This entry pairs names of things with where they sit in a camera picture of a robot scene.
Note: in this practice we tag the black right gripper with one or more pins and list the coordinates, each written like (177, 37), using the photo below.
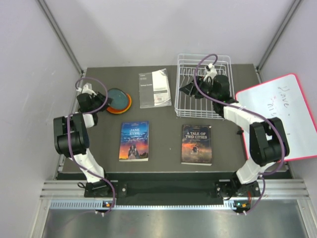
(191, 89)

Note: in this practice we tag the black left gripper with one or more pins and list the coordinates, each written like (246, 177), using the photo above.
(99, 96)

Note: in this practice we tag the orange plate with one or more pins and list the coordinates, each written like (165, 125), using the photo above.
(117, 112)

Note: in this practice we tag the black plate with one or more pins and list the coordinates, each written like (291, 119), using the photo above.
(119, 99)

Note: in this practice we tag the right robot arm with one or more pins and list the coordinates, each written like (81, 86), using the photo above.
(267, 139)

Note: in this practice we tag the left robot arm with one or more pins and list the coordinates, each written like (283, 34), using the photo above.
(71, 140)

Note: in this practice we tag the Canon setup guide booklet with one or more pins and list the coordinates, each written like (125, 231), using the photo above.
(154, 89)

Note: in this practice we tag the Tale of Two Cities book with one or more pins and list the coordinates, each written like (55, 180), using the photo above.
(196, 146)

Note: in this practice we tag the Jane Eyre book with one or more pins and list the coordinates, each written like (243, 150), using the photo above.
(134, 142)

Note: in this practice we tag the pink framed whiteboard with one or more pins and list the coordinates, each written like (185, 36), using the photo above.
(283, 97)

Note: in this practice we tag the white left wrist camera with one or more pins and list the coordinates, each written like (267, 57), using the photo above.
(86, 88)

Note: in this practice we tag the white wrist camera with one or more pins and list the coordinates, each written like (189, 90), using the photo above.
(86, 88)
(211, 73)

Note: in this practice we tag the white wire dish rack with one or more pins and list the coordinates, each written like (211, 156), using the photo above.
(186, 106)

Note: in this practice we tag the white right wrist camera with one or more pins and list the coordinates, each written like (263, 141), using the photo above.
(211, 73)

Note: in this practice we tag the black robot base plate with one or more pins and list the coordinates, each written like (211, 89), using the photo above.
(209, 187)

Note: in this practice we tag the aluminium front rail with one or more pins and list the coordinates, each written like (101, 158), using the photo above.
(65, 194)

